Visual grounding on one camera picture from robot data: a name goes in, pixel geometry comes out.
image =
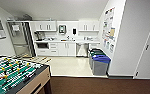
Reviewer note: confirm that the stainless steel dishwasher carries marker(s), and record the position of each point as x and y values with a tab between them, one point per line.
81	49

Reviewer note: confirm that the white two-door sink cabinet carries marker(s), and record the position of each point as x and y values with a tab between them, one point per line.
66	49

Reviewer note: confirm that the grey bin with black lid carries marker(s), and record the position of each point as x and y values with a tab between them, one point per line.
93	50

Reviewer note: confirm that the white drawer cabinet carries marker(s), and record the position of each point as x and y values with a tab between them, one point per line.
93	45
53	48

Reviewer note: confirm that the grey bin with blue lid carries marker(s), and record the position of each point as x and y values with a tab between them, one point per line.
101	66

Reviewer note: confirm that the black built-in microwave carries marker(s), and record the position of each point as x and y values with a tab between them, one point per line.
42	45

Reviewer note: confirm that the stainless steel refrigerator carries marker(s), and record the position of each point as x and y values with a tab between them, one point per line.
19	39

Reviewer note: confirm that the white paper sheet on refrigerator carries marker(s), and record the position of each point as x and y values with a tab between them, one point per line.
15	28

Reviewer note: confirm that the foosball table with green field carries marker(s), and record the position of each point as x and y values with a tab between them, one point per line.
14	75

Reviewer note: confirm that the white door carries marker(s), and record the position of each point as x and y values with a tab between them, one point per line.
149	50

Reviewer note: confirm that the white wall cabinet, bottle atop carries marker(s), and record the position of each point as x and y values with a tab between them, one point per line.
45	26

